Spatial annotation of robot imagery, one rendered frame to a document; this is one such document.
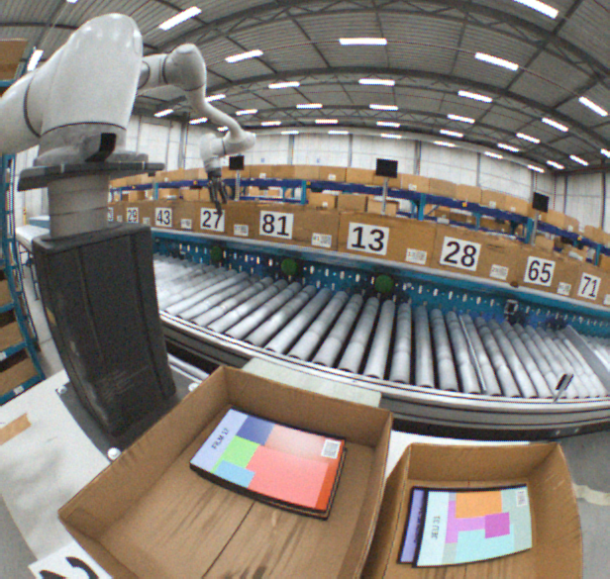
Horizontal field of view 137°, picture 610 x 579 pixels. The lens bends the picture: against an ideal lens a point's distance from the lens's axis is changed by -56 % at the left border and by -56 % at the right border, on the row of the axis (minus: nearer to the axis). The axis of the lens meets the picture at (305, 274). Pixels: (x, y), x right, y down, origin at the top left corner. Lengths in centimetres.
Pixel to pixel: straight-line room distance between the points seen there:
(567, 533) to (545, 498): 11
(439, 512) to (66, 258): 56
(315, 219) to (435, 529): 107
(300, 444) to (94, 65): 59
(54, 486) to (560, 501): 74
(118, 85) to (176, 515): 57
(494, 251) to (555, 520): 97
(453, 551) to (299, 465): 25
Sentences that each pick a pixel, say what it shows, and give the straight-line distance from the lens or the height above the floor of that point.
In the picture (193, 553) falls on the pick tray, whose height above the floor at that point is 76.
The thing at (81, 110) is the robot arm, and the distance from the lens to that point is 39.
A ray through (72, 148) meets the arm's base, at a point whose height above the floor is 119.
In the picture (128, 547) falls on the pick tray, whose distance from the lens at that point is 41.
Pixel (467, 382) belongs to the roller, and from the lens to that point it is 70.
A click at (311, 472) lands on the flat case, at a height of 80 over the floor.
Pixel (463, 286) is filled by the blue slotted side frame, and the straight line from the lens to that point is 107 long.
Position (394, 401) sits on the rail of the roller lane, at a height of 72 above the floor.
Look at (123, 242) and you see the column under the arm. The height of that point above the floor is 106.
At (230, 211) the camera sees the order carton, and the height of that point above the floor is 101.
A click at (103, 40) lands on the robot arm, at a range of 44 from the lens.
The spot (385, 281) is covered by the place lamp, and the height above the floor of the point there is 82.
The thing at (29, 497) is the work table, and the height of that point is 75.
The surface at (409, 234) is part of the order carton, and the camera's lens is 106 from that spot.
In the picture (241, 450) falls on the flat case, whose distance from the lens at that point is 39.
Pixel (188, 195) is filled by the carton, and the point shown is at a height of 94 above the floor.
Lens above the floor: 113
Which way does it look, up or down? 18 degrees down
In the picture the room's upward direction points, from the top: 4 degrees clockwise
